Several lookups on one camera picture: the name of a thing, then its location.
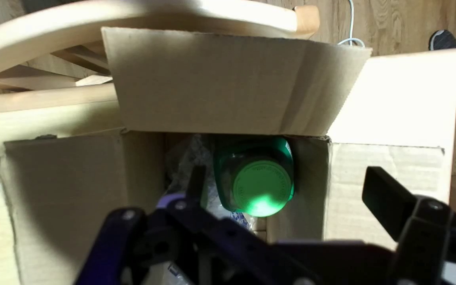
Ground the light wooden chair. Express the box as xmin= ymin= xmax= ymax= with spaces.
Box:
xmin=0 ymin=0 xmax=322 ymax=92

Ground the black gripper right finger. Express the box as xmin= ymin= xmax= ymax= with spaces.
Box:
xmin=362 ymin=165 xmax=456 ymax=285

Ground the small open cardboard box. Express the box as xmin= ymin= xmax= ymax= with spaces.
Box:
xmin=0 ymin=25 xmax=456 ymax=285

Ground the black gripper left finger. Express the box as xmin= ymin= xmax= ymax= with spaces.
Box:
xmin=75 ymin=166 xmax=273 ymax=285

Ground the green lidded clear container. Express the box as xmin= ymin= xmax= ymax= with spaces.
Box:
xmin=213 ymin=135 xmax=298 ymax=219

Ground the clear plastic wrap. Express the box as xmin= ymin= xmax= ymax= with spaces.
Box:
xmin=164 ymin=133 xmax=219 ymax=212

